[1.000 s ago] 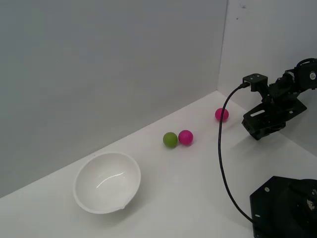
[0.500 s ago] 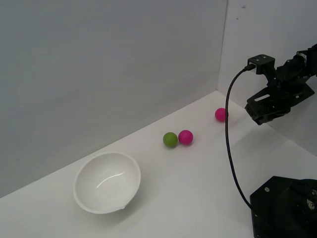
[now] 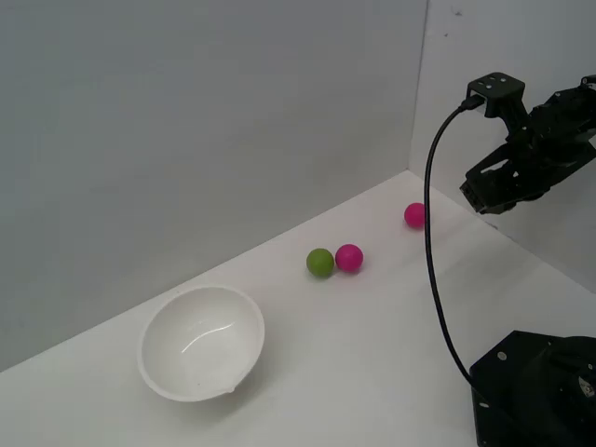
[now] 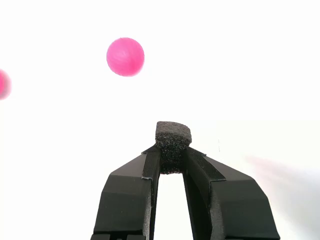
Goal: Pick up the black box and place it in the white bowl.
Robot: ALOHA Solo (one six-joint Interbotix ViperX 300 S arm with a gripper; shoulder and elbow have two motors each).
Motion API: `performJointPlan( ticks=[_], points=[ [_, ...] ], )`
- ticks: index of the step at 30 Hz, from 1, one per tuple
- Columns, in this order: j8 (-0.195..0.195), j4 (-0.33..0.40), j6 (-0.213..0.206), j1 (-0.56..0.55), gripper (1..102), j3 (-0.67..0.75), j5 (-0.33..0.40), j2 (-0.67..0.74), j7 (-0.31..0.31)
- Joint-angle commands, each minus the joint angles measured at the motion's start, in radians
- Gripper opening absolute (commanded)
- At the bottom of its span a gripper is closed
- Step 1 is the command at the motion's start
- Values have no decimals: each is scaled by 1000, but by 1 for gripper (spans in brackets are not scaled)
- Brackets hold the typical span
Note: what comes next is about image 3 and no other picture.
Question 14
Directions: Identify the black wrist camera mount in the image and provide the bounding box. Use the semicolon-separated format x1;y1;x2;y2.
466;72;530;134

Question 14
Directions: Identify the pink golf ball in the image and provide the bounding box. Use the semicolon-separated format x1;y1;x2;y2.
403;201;427;230
334;243;365;274

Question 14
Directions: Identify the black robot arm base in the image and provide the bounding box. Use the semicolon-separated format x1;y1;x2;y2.
468;330;596;447

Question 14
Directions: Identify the thick black camera cable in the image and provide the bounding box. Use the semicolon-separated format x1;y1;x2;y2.
422;95;522;439

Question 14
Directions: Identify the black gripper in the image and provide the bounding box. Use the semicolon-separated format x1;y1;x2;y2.
459;74;596;215

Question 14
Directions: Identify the white bowl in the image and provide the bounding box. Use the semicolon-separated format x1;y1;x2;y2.
138;285;266;404

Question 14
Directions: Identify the green golf ball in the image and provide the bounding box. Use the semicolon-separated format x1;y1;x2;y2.
305;248;336;279

